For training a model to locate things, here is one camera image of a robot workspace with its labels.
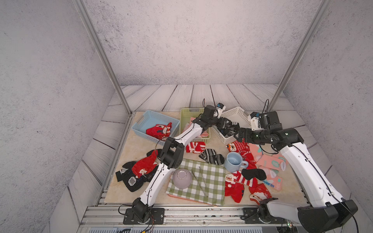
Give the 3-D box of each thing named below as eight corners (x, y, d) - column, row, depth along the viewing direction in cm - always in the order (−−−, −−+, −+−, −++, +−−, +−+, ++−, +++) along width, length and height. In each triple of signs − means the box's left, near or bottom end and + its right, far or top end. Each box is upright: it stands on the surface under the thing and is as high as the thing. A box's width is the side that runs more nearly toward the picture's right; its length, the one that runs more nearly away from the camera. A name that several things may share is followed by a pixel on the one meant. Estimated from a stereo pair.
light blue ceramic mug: (225, 172, 89) (227, 167, 83) (223, 157, 95) (224, 152, 89) (247, 172, 88) (250, 167, 83) (243, 157, 95) (246, 152, 89)
